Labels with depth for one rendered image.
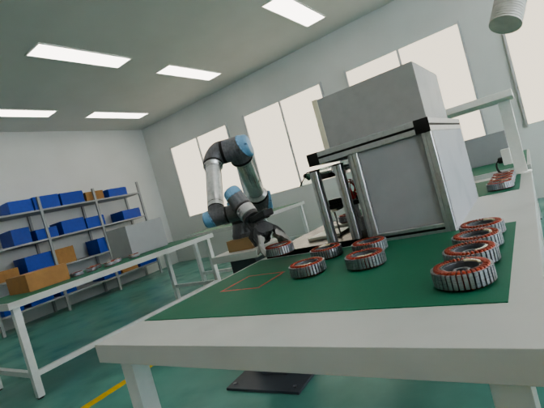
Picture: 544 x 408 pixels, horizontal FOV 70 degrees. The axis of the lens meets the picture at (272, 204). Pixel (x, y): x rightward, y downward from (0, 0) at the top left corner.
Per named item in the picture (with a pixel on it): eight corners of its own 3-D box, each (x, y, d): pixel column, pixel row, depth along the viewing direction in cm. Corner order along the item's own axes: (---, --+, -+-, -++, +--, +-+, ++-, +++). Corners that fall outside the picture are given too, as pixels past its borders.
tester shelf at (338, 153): (308, 167, 144) (306, 155, 144) (369, 155, 200) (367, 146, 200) (431, 130, 119) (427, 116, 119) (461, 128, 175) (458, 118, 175)
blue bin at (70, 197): (51, 210, 707) (48, 198, 706) (74, 206, 741) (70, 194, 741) (62, 205, 683) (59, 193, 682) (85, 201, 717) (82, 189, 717)
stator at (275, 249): (260, 258, 146) (257, 248, 146) (283, 248, 152) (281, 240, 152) (277, 258, 136) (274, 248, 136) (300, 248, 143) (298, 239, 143)
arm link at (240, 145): (250, 206, 232) (218, 135, 193) (274, 198, 231) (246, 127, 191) (252, 220, 224) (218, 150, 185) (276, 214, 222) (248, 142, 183)
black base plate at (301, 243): (267, 258, 165) (265, 253, 165) (329, 226, 218) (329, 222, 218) (371, 243, 138) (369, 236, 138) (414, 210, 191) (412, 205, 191)
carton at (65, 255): (45, 269, 678) (41, 253, 677) (65, 262, 708) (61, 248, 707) (57, 266, 656) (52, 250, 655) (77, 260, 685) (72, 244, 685)
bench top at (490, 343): (99, 363, 103) (94, 345, 103) (371, 210, 284) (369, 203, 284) (562, 388, 46) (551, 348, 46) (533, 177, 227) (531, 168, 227)
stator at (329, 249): (346, 255, 128) (342, 244, 128) (312, 264, 128) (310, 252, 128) (341, 249, 139) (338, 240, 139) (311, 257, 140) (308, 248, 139)
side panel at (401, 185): (371, 244, 136) (348, 155, 135) (375, 241, 139) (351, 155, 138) (456, 231, 120) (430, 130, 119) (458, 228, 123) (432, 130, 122)
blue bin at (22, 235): (2, 249, 631) (-2, 235, 631) (21, 245, 655) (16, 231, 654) (14, 246, 609) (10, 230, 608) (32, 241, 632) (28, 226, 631)
